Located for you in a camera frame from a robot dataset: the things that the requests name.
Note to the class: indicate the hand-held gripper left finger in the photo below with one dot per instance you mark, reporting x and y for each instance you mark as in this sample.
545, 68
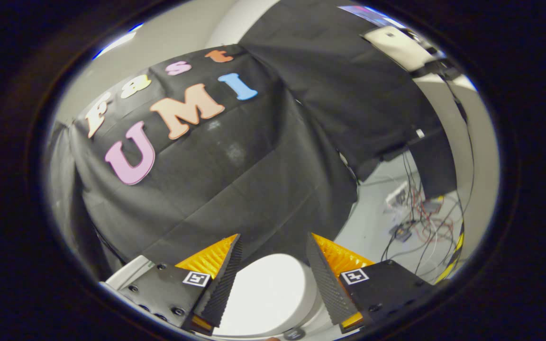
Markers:
221, 284

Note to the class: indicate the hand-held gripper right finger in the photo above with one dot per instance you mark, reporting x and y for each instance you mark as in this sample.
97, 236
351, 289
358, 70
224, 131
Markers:
327, 284

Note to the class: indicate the white toilet lid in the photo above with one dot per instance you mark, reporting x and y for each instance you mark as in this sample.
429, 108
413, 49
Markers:
266, 293

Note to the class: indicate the white toilet bowl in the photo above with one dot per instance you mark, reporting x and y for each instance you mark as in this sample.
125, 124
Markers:
319, 323

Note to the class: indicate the small grey electronic device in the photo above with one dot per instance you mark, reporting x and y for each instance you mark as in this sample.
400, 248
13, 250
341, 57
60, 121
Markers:
401, 232

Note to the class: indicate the white panel edge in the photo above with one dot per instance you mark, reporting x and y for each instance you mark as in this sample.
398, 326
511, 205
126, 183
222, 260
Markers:
128, 273

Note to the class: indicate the white power strip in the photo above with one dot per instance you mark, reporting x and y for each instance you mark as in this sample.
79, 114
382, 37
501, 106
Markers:
397, 194

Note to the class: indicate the black backdrop cloth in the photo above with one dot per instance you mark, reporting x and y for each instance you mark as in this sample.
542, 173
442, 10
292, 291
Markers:
254, 166

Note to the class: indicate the yellow black striped strip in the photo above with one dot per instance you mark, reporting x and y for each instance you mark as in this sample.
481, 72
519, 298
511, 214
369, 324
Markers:
454, 258

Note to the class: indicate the white wall box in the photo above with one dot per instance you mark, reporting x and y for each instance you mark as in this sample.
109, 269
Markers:
398, 45

